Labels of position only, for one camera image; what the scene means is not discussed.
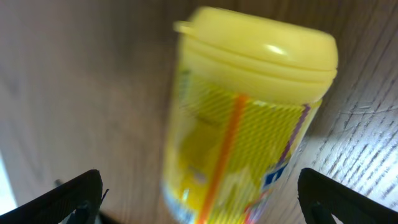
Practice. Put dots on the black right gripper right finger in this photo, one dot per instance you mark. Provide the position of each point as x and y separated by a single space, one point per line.
322 200

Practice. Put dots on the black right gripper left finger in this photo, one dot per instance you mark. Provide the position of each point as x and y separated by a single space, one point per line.
76 201

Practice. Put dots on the yellow candy bottle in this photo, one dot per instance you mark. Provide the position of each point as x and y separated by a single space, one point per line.
246 90

